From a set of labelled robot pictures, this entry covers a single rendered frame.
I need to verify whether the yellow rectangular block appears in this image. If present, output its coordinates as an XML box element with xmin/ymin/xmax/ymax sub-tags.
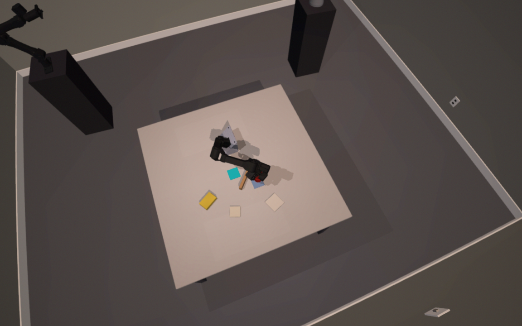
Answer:
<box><xmin>199</xmin><ymin>192</ymin><xmax>217</xmax><ymax>210</ymax></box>

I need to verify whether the beige square tile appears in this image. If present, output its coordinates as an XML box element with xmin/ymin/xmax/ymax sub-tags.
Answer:
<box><xmin>230</xmin><ymin>206</ymin><xmax>241</xmax><ymax>217</ymax></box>

